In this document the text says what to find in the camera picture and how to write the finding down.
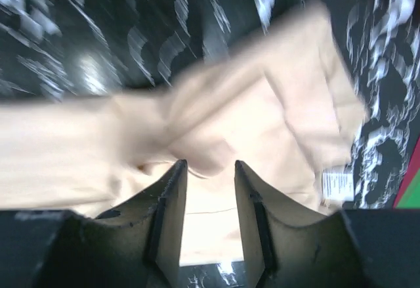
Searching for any green plastic folder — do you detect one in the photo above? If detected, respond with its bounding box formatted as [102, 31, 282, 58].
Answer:
[396, 171, 420, 209]

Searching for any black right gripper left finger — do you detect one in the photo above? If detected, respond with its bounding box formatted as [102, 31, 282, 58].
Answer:
[1, 160, 187, 287]

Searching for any beige t shirt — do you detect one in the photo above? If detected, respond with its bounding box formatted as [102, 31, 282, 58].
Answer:
[1, 0, 368, 265]

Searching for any red plastic folder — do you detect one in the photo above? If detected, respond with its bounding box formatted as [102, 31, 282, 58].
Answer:
[393, 139, 419, 208]

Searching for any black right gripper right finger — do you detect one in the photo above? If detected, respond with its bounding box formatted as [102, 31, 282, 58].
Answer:
[234, 161, 419, 287]

